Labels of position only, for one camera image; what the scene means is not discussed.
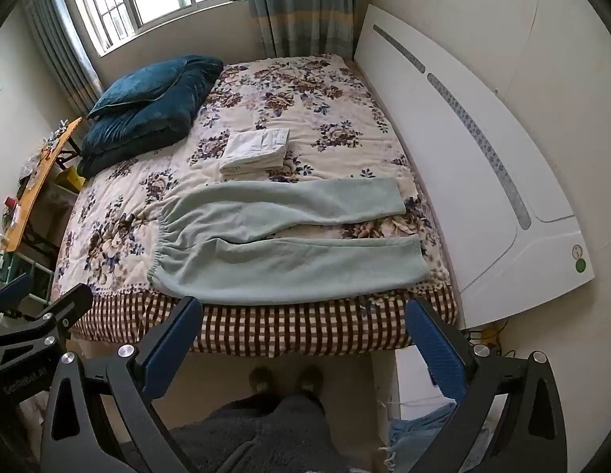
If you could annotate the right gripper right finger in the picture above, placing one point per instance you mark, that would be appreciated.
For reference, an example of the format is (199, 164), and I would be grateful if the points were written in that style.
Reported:
(530, 435)

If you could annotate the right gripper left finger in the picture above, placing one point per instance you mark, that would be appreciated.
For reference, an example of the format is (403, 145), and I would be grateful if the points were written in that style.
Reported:
(77, 435)

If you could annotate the light green fleece pants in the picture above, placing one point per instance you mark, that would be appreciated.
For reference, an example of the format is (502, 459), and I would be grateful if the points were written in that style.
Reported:
(222, 244)

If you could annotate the green white metal rack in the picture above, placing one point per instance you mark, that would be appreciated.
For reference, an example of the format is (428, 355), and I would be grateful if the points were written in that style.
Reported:
(15, 264)

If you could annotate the orange wooden side table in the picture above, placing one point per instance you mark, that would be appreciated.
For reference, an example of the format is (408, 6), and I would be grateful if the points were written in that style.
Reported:
(63, 149)

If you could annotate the blue cloth on floor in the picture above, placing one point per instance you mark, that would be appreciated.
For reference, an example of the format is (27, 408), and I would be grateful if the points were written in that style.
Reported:
(408, 440)

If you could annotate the red cup on table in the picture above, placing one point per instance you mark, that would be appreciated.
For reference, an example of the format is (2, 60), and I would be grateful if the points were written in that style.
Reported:
(11, 203)

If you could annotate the person legs dark trousers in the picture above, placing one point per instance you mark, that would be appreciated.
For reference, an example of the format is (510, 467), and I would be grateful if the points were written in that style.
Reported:
(267, 431)

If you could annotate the yellow box under table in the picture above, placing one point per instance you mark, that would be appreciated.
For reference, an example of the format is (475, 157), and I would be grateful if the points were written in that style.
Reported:
(70, 179)

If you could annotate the white bed headboard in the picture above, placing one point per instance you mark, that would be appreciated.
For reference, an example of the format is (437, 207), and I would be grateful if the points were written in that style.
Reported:
(511, 235)

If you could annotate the folded dark teal duvet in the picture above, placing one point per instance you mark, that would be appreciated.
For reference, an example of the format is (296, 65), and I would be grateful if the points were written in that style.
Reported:
(135, 130)

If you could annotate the folded white cloth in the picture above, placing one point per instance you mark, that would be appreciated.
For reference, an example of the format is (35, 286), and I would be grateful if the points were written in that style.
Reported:
(254, 150)

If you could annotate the dark teal pillow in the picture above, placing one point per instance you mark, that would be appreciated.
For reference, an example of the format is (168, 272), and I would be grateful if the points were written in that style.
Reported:
(143, 85)

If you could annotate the floral fleece bed blanket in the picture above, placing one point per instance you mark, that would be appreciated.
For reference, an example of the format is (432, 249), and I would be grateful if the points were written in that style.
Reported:
(336, 131)

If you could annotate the left grey-blue curtain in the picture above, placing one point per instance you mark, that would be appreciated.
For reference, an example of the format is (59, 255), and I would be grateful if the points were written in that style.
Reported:
(62, 49)

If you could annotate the grey-blue curtain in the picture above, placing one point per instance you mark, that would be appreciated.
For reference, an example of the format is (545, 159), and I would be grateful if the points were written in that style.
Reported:
(62, 49)
(299, 28)

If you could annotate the right grey-blue curtain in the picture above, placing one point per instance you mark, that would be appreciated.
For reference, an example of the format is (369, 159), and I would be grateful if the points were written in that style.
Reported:
(299, 28)

